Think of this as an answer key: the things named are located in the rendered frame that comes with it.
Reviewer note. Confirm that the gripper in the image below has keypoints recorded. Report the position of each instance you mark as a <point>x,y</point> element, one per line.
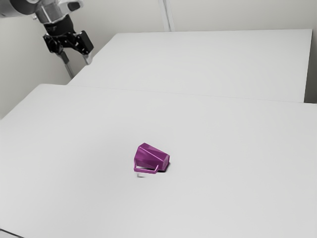
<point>59,27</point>

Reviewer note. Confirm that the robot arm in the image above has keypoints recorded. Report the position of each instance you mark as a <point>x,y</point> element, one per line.
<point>29,6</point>

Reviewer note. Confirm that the purple faceted mug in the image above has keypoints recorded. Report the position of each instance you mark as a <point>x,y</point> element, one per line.
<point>151,158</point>

